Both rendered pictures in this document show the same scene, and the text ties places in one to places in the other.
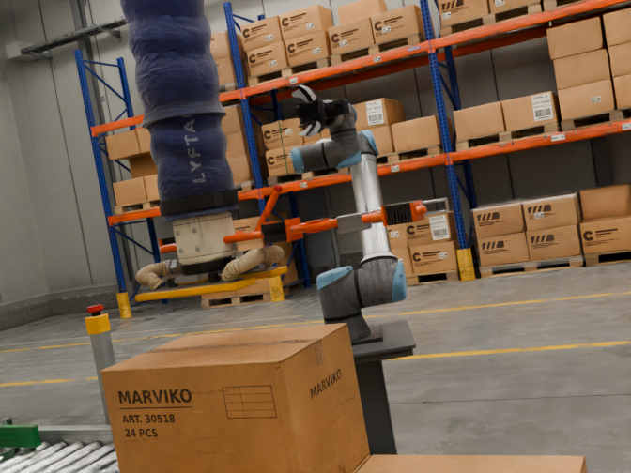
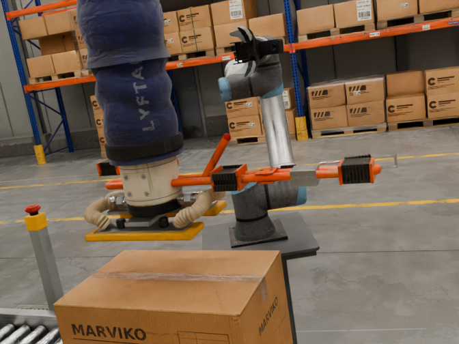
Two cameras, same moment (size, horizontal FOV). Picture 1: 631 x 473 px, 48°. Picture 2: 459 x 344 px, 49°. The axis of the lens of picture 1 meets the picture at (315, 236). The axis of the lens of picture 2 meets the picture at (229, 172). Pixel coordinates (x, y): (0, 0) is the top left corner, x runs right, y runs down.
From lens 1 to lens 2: 0.65 m
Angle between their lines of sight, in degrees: 11
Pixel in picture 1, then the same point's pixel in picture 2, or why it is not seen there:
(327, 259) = (195, 120)
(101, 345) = (40, 240)
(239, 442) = not seen: outside the picture
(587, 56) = not seen: outside the picture
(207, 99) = (155, 44)
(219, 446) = not seen: outside the picture
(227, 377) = (183, 323)
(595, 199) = (397, 81)
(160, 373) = (113, 312)
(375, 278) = (282, 186)
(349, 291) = (260, 197)
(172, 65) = (119, 9)
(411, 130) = (263, 24)
